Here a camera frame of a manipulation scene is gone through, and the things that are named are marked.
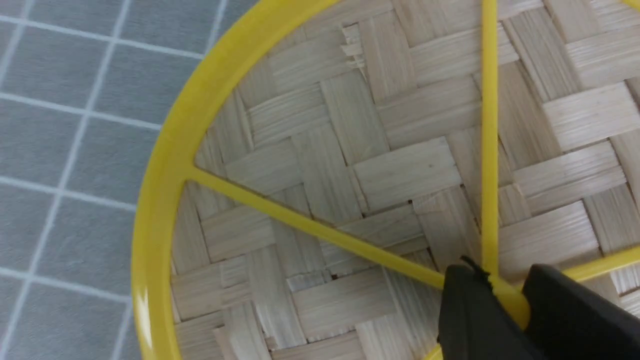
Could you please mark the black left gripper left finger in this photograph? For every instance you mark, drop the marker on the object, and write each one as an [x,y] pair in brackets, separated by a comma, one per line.
[473,325]

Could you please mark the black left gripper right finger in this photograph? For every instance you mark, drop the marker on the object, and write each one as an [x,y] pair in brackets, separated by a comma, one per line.
[571,322]

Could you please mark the yellow woven bamboo steamer lid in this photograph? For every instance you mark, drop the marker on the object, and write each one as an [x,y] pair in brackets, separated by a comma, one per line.
[329,159]

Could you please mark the grey checked tablecloth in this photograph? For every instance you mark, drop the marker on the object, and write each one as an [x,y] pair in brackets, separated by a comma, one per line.
[85,88]

